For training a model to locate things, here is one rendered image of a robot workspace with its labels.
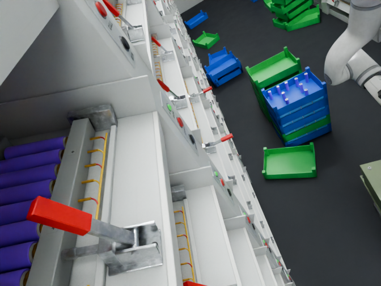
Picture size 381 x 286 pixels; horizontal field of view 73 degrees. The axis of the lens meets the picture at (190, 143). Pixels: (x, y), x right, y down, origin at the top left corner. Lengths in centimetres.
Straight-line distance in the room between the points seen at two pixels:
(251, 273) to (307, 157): 126
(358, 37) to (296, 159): 94
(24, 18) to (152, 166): 16
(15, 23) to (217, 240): 34
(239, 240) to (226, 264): 21
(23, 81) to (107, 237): 21
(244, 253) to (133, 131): 38
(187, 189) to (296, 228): 115
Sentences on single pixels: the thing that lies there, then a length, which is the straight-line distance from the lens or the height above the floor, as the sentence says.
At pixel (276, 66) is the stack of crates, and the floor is 32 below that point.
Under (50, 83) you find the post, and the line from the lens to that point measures 33.
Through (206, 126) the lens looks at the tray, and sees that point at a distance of 84.
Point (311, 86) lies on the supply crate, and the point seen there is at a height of 32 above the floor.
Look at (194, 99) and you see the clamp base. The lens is 95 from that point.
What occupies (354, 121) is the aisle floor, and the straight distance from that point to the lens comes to 192.
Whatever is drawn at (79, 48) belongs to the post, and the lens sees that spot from 30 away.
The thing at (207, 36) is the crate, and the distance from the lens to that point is 355.
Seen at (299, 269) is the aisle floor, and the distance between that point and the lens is 149.
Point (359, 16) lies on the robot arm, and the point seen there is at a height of 95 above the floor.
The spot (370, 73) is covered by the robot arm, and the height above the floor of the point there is 73.
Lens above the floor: 143
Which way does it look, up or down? 41 degrees down
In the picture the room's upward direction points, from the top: 36 degrees counter-clockwise
